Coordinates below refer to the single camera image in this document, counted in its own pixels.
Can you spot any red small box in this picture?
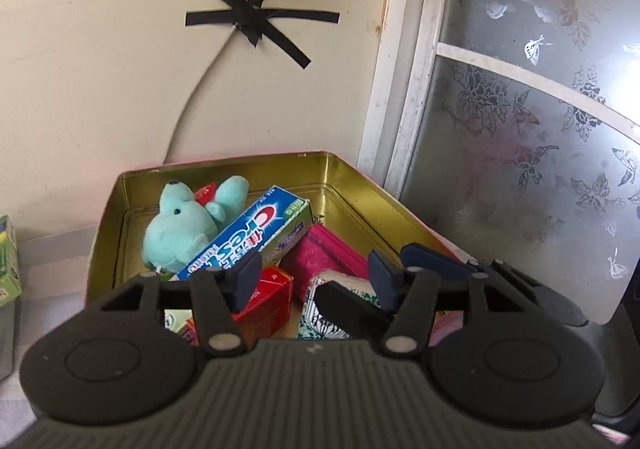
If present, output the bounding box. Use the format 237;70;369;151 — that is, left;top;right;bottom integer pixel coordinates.
179;265;294;347

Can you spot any small tissue pack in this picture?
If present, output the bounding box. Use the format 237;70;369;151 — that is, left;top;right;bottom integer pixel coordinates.
296;269;381;339

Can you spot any Crest toothpaste box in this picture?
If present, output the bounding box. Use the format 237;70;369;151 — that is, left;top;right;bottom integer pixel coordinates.
172;186;314;280

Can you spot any magenta pouch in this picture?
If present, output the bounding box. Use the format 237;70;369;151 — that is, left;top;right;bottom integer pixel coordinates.
279;224;369;302

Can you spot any teal plush toy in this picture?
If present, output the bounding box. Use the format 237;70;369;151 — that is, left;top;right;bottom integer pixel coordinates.
141;175;250;275

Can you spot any green medicine box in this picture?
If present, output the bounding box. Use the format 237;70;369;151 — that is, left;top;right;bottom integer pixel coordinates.
0;215;22;307

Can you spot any pink biscuit tin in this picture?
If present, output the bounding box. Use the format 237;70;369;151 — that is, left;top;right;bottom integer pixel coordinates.
84;150;476;345

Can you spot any frosted floral glass door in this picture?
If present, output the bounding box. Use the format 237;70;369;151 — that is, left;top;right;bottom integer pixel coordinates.
357;0;639;323

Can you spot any mint green zip pouch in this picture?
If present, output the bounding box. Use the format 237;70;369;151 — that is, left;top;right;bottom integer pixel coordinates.
0;301;17;380

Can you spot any black tape cross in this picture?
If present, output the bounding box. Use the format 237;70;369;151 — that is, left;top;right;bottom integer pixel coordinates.
184;0;340;69

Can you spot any grey power cable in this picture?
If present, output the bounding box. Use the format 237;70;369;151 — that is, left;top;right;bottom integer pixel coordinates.
162;23;239;166

